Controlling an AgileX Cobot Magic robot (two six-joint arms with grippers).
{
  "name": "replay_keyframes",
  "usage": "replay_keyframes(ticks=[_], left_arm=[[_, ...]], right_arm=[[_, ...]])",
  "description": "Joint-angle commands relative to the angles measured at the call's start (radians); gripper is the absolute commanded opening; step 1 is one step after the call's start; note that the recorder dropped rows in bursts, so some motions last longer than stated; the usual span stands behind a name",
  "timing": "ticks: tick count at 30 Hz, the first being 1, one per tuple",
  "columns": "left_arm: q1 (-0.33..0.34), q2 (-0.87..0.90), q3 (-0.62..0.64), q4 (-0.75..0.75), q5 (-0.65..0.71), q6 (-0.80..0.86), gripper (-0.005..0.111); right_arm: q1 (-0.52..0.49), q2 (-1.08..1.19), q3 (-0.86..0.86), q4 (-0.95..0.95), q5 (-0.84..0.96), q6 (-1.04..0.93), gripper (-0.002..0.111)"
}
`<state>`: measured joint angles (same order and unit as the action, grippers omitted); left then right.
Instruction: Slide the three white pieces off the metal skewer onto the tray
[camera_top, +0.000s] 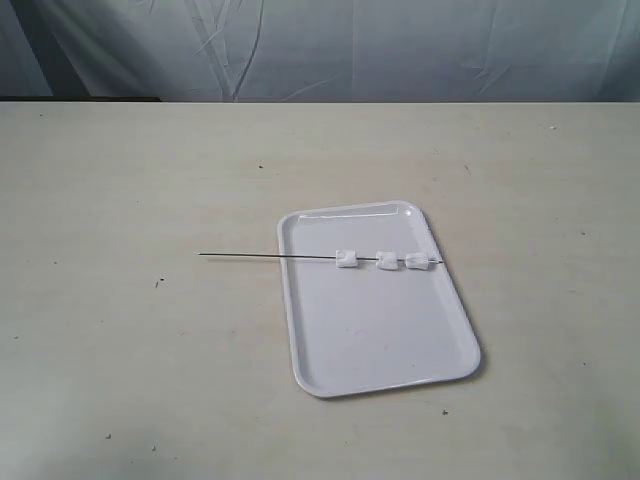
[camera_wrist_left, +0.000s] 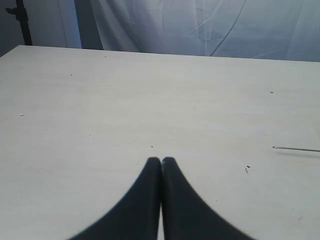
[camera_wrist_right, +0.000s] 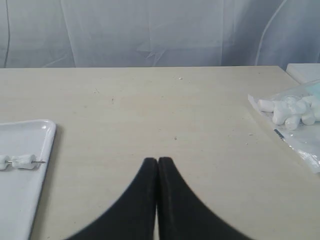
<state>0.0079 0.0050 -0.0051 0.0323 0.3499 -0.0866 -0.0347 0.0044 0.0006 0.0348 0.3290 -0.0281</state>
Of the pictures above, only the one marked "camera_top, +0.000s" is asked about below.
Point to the white marshmallow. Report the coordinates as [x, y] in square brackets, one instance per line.
[417, 261]
[346, 258]
[387, 261]

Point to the thin metal skewer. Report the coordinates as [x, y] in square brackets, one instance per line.
[266, 256]

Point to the white plastic tray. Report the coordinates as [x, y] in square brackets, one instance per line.
[360, 330]

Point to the blue-grey backdrop cloth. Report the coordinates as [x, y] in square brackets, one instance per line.
[321, 51]

